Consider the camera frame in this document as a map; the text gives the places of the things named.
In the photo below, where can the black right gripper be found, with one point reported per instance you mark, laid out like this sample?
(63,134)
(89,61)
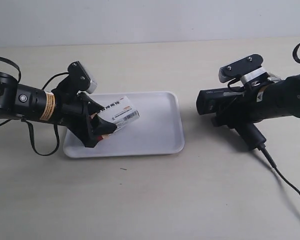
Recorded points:
(236,107)

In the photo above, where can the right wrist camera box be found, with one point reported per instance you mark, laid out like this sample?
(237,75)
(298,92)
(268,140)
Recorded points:
(245,69)

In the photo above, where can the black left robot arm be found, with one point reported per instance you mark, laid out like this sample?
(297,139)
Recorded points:
(25,103)

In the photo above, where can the black handheld barcode scanner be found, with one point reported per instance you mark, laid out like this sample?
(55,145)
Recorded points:
(249,133)

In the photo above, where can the white and red medicine box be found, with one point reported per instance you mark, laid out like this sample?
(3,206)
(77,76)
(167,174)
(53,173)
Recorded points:
(121,112)

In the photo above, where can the white rectangular plastic tray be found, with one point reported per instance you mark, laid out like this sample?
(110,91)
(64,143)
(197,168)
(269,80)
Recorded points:
(158,131)

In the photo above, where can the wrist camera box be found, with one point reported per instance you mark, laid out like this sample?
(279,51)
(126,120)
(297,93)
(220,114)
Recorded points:
(245,69)
(81,79)

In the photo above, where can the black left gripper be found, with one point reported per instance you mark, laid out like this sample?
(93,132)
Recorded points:
(76,111)

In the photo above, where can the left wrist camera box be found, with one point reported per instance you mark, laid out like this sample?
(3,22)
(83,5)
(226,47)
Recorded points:
(81,79)

